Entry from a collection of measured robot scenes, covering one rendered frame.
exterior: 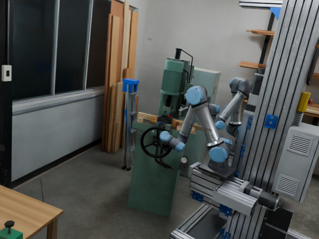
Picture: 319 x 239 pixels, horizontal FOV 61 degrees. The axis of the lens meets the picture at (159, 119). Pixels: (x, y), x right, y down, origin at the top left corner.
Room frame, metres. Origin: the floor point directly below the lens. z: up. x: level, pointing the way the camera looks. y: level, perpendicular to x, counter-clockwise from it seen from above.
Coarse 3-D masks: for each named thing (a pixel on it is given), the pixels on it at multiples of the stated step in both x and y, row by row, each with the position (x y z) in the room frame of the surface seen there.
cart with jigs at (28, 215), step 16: (0, 192) 1.57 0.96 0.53; (16, 192) 1.60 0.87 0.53; (0, 208) 1.41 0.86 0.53; (16, 208) 1.43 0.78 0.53; (32, 208) 1.46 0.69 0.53; (48, 208) 1.48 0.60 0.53; (0, 224) 1.28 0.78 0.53; (16, 224) 1.30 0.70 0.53; (32, 224) 1.32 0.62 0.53; (48, 224) 1.44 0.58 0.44
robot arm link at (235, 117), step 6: (234, 78) 2.41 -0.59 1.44; (240, 78) 2.36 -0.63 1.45; (234, 84) 2.36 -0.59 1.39; (234, 90) 2.36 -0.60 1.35; (240, 108) 2.38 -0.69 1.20; (234, 114) 2.38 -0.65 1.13; (240, 114) 2.39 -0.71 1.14; (234, 120) 2.38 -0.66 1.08; (228, 126) 2.42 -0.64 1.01; (234, 126) 2.36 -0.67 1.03; (228, 132) 2.42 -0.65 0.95
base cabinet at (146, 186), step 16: (144, 144) 2.42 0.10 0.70; (144, 160) 2.41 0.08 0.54; (176, 160) 2.37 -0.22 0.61; (144, 176) 2.41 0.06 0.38; (160, 176) 2.39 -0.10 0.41; (176, 176) 2.37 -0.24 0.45; (144, 192) 2.40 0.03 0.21; (160, 192) 2.38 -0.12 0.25; (144, 208) 2.41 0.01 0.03; (160, 208) 2.38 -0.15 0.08
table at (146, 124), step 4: (136, 120) 2.49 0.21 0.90; (144, 120) 2.53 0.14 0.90; (148, 120) 2.56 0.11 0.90; (132, 124) 2.44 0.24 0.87; (136, 124) 2.44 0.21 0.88; (140, 124) 2.43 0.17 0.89; (144, 124) 2.42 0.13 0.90; (148, 124) 2.43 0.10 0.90; (152, 124) 2.45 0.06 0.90; (136, 128) 2.43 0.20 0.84; (140, 128) 2.43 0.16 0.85; (144, 128) 2.42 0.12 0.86; (172, 128) 2.43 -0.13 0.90; (176, 128) 2.45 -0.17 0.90; (152, 132) 2.31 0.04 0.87; (172, 132) 2.38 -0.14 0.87; (176, 132) 2.38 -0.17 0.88; (196, 132) 2.42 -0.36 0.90; (176, 136) 2.38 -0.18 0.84; (188, 136) 2.36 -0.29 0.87; (192, 136) 2.36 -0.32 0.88
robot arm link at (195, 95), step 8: (192, 88) 1.78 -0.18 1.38; (200, 88) 1.79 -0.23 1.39; (192, 96) 1.76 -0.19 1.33; (200, 96) 1.74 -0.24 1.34; (192, 104) 1.76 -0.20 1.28; (200, 104) 1.75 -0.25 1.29; (200, 112) 1.76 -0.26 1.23; (208, 112) 1.77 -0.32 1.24; (200, 120) 1.77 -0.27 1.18; (208, 120) 1.75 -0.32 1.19; (208, 128) 1.74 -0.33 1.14; (208, 136) 1.74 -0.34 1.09; (216, 136) 1.73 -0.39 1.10; (208, 144) 1.74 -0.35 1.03; (216, 144) 1.70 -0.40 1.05; (224, 144) 1.73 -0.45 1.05; (216, 152) 1.68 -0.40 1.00; (224, 152) 1.67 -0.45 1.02; (216, 160) 1.69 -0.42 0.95; (224, 160) 1.68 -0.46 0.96
